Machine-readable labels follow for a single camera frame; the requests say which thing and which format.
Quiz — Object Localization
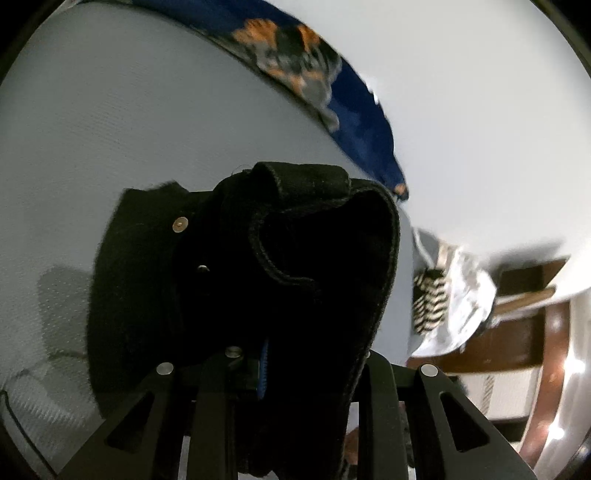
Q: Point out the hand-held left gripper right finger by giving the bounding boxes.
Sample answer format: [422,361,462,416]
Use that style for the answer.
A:
[355,351,539,480]

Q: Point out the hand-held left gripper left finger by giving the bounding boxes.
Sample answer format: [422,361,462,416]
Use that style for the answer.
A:
[58,339,271,480]

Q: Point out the black pants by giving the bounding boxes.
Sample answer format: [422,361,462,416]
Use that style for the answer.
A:
[88,161,402,478]

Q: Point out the black white striped cloth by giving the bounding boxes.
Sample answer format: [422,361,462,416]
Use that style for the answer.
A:
[412,268,450,334]

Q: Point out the white spotted cloth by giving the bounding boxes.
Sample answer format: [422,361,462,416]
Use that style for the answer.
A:
[413,226,498,357]

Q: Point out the brown wooden furniture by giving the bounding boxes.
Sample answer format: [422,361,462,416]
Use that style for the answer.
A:
[411,256,573,467]

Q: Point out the blue floral blanket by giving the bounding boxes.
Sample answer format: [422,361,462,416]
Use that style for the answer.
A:
[134,0,411,201]

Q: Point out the grey mesh mat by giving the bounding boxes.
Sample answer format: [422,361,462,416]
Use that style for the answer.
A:
[0,4,426,480]

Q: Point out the black cable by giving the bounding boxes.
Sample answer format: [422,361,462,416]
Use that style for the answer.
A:
[0,390,58,476]

